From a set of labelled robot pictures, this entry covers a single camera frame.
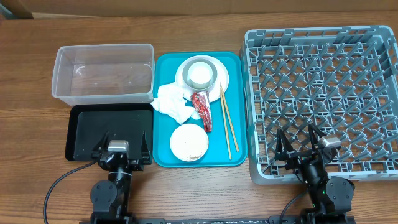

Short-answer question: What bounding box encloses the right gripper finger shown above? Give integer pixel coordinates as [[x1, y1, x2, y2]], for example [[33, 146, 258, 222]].
[[308, 124, 326, 151], [276, 128, 294, 153]]

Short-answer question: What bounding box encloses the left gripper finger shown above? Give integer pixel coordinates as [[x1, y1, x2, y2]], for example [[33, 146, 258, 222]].
[[92, 131, 109, 153], [141, 131, 152, 159]]

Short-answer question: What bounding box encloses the small white plate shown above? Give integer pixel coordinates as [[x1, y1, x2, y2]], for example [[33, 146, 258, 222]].
[[170, 124, 209, 162]]

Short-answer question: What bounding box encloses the white napkin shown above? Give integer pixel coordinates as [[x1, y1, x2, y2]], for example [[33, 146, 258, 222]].
[[150, 82, 201, 125]]

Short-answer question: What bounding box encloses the wooden chopstick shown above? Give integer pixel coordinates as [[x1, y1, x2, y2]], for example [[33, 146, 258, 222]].
[[220, 86, 232, 160], [223, 90, 239, 152]]

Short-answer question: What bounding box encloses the red foil snack wrapper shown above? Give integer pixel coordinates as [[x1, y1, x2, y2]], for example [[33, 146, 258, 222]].
[[191, 91, 213, 132]]

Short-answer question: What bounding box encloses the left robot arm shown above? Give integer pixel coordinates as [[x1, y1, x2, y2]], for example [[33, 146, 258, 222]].
[[90, 132, 152, 224]]

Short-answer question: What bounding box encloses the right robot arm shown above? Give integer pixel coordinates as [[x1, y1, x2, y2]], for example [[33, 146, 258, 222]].
[[274, 124, 355, 223]]

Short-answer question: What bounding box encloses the grey dishwasher rack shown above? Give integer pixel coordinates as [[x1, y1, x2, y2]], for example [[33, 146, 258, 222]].
[[240, 26, 397, 185]]

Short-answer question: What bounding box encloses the clear plastic waste bin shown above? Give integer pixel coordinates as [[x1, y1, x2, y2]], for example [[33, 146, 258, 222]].
[[52, 44, 155, 106]]

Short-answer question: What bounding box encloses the black plastic tray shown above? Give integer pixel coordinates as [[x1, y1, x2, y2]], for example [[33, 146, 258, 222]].
[[65, 103, 154, 161]]

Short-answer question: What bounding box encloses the teal serving tray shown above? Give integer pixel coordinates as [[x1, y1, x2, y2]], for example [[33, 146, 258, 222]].
[[153, 52, 248, 167]]

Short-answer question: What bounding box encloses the large white plate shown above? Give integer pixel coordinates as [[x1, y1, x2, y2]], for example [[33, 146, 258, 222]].
[[175, 55, 229, 103]]

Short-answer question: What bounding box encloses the white paper cup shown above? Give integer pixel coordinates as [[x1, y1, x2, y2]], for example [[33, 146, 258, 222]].
[[188, 62, 213, 89]]

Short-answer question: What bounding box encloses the grey-rimmed white bowl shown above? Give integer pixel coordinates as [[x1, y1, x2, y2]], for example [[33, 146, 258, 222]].
[[182, 58, 218, 90]]

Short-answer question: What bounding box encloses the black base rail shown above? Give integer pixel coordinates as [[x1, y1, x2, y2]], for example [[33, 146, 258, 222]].
[[98, 216, 356, 224]]

